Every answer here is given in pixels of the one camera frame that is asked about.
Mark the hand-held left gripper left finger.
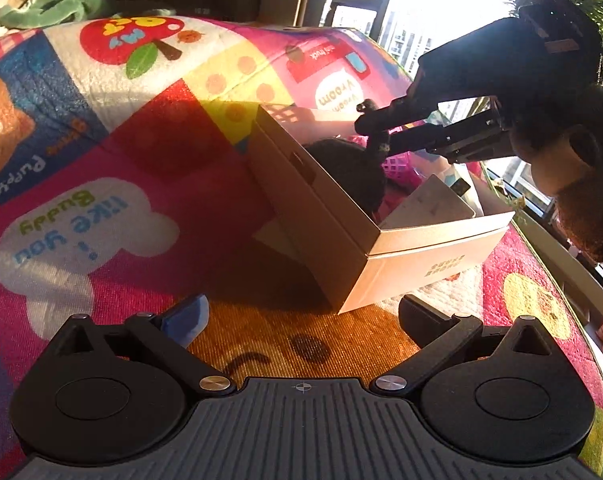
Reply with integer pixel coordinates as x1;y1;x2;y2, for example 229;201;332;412
52;294;235;395

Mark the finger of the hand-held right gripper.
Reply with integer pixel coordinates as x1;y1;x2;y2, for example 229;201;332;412
354;94;432;136
376;104;513;164

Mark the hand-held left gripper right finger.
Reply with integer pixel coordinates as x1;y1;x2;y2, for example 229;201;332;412
374;294;557;393

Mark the pink plastic basket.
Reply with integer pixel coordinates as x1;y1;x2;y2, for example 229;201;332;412
379;152;425;206

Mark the grey plush animal toy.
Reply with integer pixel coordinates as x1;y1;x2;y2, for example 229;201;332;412
304;139;388;213

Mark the pink cardboard box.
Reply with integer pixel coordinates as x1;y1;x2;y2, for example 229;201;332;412
246;104;516;315

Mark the person's right hand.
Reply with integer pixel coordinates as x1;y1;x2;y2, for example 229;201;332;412
511;85;603;265

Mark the colourful cartoon play mat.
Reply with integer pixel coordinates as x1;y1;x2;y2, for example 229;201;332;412
0;15;603;480

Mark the black window frame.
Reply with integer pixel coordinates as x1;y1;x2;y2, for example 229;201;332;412
321;0;432;56

